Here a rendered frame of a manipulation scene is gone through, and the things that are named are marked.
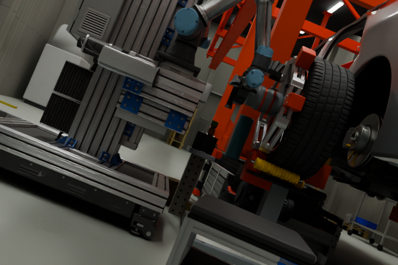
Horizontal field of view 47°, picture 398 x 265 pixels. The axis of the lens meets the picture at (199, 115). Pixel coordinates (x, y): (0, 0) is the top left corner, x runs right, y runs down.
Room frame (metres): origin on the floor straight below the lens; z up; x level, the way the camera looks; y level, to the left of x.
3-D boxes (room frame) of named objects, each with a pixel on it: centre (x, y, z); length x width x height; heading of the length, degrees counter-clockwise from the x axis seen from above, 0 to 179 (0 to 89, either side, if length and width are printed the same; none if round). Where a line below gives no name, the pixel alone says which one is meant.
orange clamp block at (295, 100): (2.22, -0.40, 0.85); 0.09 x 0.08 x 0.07; 2
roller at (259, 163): (2.42, -0.49, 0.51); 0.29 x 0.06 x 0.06; 92
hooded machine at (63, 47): (8.71, 2.71, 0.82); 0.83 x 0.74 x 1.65; 3
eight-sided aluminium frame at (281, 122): (2.54, -0.38, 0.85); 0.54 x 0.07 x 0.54; 2
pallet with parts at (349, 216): (10.12, -3.75, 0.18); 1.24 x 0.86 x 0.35; 3
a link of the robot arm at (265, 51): (2.08, -0.17, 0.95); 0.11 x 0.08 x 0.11; 172
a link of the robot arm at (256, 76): (2.06, -0.17, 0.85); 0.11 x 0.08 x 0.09; 2
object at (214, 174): (4.27, -0.30, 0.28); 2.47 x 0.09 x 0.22; 2
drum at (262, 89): (2.53, -0.31, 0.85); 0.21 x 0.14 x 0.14; 92
